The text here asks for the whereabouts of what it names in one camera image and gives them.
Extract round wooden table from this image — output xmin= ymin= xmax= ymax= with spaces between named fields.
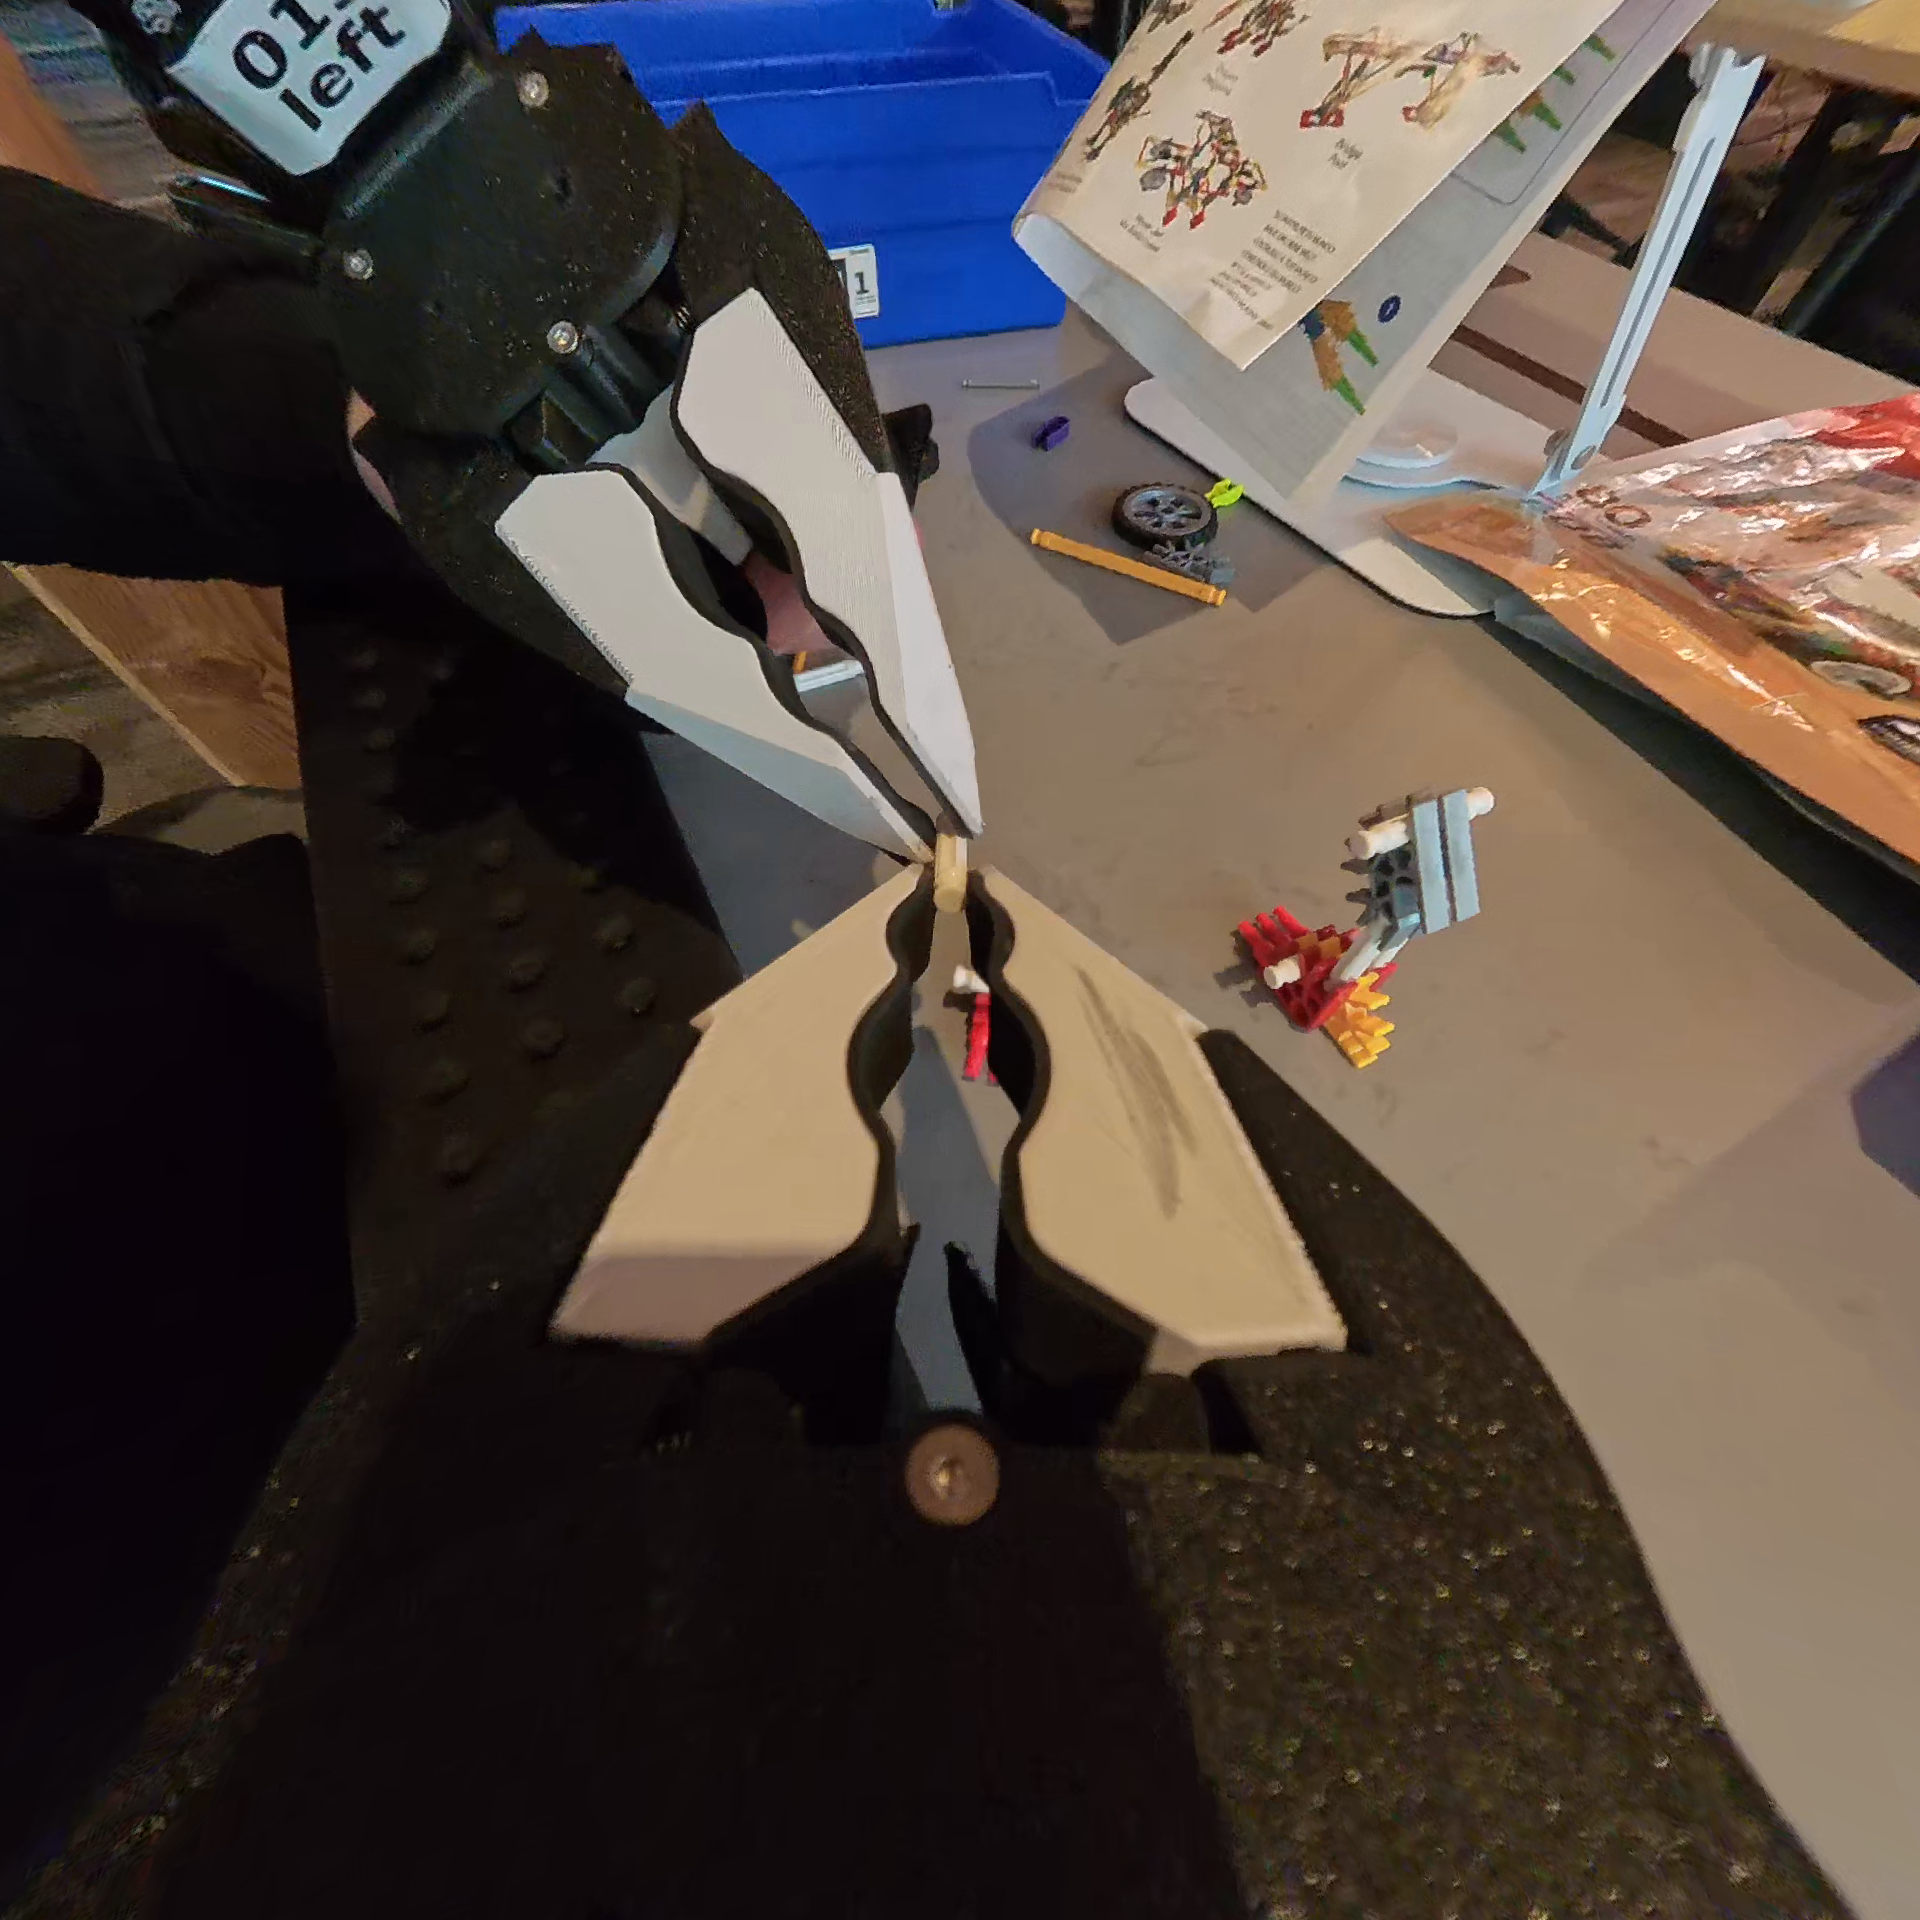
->
xmin=1698 ymin=0 xmax=1920 ymax=118

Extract white sheet with green drawings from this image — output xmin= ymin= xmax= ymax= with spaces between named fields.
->
xmin=1247 ymin=0 xmax=1722 ymax=507

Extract grey toy wheel with tyre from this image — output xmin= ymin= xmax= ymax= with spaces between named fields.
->
xmin=1111 ymin=481 xmax=1222 ymax=555

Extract wooden side panel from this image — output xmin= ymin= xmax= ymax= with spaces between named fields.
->
xmin=0 ymin=560 xmax=305 ymax=794

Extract small red toy assembly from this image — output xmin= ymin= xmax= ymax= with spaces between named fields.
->
xmin=1238 ymin=904 xmax=1404 ymax=1073

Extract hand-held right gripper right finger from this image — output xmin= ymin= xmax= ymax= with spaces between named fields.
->
xmin=968 ymin=872 xmax=1348 ymax=1377

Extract shiny plastic bag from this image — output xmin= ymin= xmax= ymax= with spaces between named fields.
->
xmin=1384 ymin=395 xmax=1920 ymax=877

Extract long yellow toy rod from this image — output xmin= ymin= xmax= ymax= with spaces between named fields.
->
xmin=1030 ymin=527 xmax=1230 ymax=610

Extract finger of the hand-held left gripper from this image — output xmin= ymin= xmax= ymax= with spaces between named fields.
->
xmin=495 ymin=467 xmax=934 ymax=867
xmin=671 ymin=286 xmax=991 ymax=841

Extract person's left hand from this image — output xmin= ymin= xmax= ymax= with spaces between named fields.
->
xmin=746 ymin=555 xmax=823 ymax=656

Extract blue plastic bin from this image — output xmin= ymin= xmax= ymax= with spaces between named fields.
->
xmin=497 ymin=0 xmax=1113 ymax=352

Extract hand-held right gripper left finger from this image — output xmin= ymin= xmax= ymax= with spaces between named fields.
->
xmin=552 ymin=867 xmax=943 ymax=1350

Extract person's left forearm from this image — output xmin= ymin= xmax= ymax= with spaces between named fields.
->
xmin=0 ymin=165 xmax=409 ymax=590

